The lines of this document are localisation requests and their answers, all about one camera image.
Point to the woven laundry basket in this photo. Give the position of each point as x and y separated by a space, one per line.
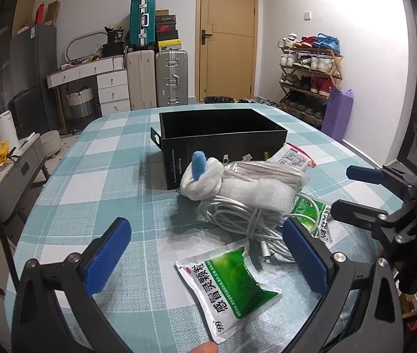
80 103

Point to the black bag on desk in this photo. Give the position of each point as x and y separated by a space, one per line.
114 45

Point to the yellow snack bag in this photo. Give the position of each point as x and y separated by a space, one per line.
4 151

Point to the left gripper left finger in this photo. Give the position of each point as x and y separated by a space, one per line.
38 324

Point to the white air purifier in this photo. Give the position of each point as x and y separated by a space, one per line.
8 130

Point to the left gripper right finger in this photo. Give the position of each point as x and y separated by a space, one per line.
359 309

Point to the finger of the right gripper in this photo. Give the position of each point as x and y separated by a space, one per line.
360 216
367 174

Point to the wooden shoe rack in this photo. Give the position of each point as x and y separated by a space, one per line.
311 68

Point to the stack of shoe boxes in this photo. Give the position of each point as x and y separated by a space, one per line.
166 31

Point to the white drawer desk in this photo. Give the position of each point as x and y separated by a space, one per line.
110 75

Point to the black cardboard box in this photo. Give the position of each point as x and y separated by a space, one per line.
225 134

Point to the beige suitcase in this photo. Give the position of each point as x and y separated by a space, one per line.
141 75

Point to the white foam wrap roll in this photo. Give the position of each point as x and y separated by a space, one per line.
268 194

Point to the operator fingertip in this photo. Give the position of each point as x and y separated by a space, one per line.
207 347

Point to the grey low cabinet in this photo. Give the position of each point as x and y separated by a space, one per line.
19 176

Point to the dark grey refrigerator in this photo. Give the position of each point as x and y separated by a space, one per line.
32 57

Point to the red white snack packet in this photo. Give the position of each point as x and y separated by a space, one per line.
292 155

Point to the teal suitcase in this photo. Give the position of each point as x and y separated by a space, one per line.
142 34

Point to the wooden door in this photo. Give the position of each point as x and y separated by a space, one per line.
226 48

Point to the purple bag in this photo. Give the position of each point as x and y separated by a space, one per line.
338 111

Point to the silver suitcase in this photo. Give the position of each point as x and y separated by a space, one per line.
172 78

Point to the green medicine sachet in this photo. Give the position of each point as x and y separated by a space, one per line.
228 295
314 215

